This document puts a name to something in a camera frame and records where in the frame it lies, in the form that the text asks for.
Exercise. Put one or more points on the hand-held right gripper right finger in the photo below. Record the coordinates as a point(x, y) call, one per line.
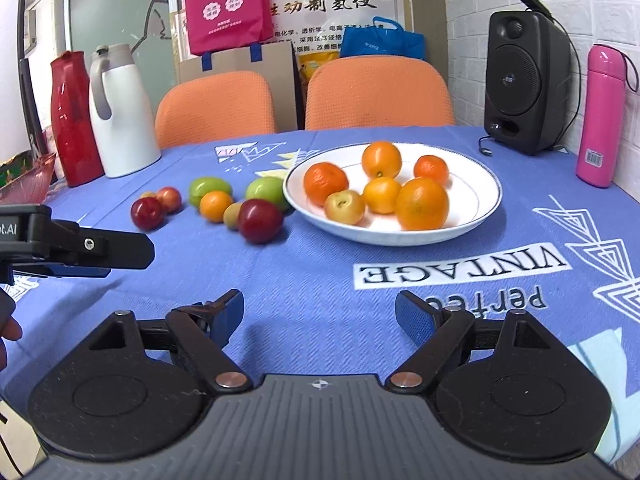
point(415, 317)

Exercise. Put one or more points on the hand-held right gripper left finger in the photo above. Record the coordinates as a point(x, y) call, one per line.
point(229, 315)

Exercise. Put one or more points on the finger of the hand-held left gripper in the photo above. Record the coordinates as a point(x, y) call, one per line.
point(75, 271)
point(115, 250)

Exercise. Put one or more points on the dark red plum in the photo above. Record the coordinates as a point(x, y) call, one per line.
point(148, 214)
point(260, 221)

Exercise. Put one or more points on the red yellow nectarine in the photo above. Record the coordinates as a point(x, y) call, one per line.
point(170, 199)

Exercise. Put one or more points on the small round orange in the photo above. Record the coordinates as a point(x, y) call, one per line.
point(216, 206)

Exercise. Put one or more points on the green jujube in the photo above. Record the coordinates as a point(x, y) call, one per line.
point(267, 190)
point(207, 187)

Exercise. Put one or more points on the large orange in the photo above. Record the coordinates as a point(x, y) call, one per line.
point(381, 159)
point(422, 205)

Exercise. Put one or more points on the yellow orange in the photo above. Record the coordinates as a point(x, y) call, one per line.
point(381, 196)

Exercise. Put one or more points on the yellow red plum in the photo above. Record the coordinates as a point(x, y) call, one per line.
point(344, 207)

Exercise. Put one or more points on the white plate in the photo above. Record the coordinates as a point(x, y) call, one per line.
point(470, 195)

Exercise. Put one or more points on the small tangerine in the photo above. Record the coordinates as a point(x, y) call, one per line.
point(431, 169)

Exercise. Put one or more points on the large tangerine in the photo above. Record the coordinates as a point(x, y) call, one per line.
point(325, 182)

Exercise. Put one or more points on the person's left hand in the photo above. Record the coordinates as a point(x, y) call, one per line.
point(9, 330)

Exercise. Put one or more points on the pink glass bowl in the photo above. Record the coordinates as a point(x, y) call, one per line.
point(30, 185)

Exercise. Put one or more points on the green gold foil packet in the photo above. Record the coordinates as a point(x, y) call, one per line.
point(12, 167)

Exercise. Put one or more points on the blue printed tablecloth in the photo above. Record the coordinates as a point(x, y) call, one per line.
point(310, 270)

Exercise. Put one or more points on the red thermos jug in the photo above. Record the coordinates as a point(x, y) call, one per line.
point(75, 135)

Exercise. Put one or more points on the white thermos jug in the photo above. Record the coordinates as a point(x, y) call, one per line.
point(127, 130)

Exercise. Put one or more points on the black framed board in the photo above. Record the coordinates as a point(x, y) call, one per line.
point(30, 85)

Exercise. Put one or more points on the orange chair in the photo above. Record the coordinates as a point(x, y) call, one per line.
point(380, 95)
point(215, 110)

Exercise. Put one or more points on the brown paper bag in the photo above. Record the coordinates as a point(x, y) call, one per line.
point(280, 67)

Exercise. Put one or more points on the black speaker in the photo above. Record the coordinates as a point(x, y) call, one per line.
point(525, 85)

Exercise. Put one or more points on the yellow snack bag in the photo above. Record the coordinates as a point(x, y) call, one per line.
point(312, 65)

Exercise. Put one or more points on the magenta tote bag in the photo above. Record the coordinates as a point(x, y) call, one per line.
point(225, 10)

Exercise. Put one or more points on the pink bottle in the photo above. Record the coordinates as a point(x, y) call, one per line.
point(600, 120)

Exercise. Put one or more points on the blue tote bag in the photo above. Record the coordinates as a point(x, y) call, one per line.
point(380, 42)

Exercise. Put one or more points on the small black microphone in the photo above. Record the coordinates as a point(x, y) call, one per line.
point(532, 1)

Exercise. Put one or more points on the wall poster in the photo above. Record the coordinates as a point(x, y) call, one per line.
point(330, 7)

